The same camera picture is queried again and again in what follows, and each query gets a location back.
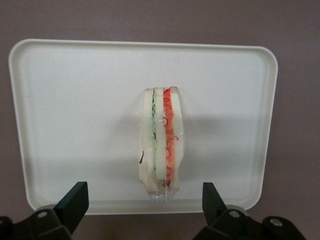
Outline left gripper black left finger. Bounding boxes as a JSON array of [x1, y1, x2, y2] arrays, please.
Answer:
[[0, 181, 90, 240]]

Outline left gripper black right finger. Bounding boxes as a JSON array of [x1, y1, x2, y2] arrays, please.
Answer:
[[194, 181, 305, 240]]

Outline triangle sandwich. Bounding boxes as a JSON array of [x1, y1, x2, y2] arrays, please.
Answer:
[[136, 85, 186, 204]]

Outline beige plastic tray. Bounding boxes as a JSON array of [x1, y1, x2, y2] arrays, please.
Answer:
[[8, 38, 279, 216]]

